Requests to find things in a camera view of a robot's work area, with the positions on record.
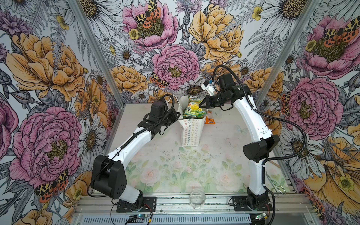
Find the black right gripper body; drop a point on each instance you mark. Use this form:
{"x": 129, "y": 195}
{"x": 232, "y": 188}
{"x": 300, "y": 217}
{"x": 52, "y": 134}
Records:
{"x": 217, "y": 100}

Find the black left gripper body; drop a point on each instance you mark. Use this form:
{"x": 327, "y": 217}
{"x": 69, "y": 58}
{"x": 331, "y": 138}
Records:
{"x": 169, "y": 118}

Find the small green snack packet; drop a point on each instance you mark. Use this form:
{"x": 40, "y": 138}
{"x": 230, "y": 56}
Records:
{"x": 193, "y": 110}

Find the orange snack packet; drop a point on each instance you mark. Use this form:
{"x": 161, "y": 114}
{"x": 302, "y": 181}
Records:
{"x": 209, "y": 118}

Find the white printed paper bag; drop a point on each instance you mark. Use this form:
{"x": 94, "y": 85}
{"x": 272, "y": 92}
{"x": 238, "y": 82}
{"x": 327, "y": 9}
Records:
{"x": 192, "y": 126}

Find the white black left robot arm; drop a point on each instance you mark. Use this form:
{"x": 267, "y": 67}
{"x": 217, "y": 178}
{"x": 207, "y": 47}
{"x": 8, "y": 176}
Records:
{"x": 109, "y": 172}

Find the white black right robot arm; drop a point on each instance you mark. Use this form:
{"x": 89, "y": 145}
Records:
{"x": 262, "y": 139}

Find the clear glass cup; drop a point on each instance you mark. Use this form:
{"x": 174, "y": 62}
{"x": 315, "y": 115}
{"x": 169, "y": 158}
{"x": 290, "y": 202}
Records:
{"x": 197, "y": 198}

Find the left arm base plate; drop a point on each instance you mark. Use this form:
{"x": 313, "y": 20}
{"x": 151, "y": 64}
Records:
{"x": 144, "y": 204}

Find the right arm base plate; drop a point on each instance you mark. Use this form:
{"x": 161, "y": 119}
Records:
{"x": 245, "y": 204}

